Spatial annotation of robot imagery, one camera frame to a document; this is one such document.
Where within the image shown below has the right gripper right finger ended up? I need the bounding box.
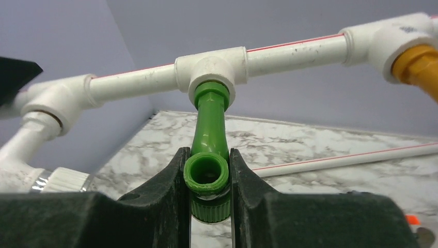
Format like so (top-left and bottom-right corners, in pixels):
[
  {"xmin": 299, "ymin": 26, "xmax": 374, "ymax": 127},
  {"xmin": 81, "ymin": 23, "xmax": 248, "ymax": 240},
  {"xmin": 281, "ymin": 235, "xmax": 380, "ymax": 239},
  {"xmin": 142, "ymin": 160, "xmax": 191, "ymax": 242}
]
[{"xmin": 229, "ymin": 149, "xmax": 419, "ymax": 247}]

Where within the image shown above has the white plastic faucet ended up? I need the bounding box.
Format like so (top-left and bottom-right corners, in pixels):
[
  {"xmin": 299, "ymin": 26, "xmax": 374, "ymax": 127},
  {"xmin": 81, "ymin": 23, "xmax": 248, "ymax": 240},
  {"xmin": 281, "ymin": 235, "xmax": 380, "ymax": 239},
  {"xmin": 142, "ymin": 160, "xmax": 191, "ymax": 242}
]
[{"xmin": 1, "ymin": 112, "xmax": 93, "ymax": 194}]

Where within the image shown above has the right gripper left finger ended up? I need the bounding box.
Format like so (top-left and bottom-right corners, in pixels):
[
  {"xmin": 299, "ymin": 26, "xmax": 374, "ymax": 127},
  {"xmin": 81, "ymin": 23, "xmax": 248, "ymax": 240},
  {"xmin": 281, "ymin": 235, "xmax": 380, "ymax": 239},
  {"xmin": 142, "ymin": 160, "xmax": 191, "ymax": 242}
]
[{"xmin": 1, "ymin": 147, "xmax": 191, "ymax": 247}]

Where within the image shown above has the orange yellow faucet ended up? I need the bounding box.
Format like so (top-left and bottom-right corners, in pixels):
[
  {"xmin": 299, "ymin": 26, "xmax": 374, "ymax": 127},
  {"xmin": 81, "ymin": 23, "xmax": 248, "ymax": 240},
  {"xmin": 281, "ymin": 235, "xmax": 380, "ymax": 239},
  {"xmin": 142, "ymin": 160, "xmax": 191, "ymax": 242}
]
[{"xmin": 392, "ymin": 44, "xmax": 437, "ymax": 102}]

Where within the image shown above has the black orange marker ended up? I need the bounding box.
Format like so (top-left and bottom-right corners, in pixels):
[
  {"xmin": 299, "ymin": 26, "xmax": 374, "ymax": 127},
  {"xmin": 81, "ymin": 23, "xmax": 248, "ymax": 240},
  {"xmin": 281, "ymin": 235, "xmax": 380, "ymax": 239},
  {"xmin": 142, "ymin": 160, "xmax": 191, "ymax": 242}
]
[{"xmin": 405, "ymin": 214, "xmax": 421, "ymax": 226}]

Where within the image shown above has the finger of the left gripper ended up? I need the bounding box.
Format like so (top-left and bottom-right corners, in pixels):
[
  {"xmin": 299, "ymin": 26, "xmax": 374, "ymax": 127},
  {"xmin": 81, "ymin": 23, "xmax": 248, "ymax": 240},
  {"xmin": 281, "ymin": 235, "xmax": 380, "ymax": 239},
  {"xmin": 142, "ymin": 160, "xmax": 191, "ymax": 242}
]
[{"xmin": 1, "ymin": 56, "xmax": 43, "ymax": 106}]

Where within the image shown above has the white PVC pipe frame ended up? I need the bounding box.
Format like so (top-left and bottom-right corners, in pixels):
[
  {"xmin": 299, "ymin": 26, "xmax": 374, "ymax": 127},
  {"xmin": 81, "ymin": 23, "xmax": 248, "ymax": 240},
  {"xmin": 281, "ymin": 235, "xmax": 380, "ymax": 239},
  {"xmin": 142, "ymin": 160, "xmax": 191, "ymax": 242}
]
[{"xmin": 1, "ymin": 12, "xmax": 437, "ymax": 176}]

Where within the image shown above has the green faucet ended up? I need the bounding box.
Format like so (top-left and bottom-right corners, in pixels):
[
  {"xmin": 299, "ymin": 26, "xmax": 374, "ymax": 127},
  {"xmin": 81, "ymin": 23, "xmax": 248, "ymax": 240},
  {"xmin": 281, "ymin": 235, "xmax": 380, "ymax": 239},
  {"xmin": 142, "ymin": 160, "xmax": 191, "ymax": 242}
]
[{"xmin": 183, "ymin": 81, "xmax": 230, "ymax": 224}]

